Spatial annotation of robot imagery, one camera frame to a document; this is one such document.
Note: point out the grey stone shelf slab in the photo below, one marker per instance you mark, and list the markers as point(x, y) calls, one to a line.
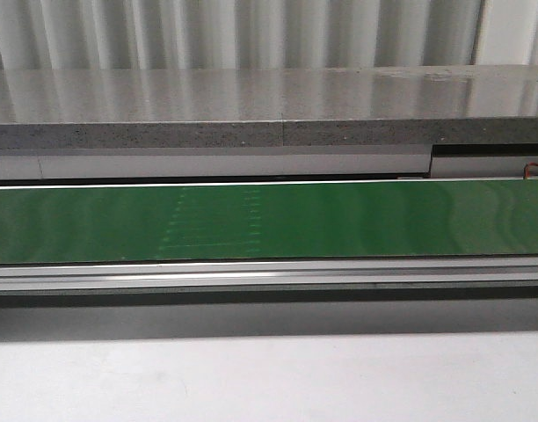
point(260, 108)

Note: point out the aluminium conveyor front rail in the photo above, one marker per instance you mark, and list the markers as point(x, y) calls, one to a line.
point(269, 281)

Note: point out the white pleated curtain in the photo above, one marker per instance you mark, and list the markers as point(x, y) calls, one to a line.
point(265, 34)

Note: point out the green conveyor belt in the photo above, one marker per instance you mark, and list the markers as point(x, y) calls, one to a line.
point(86, 224)

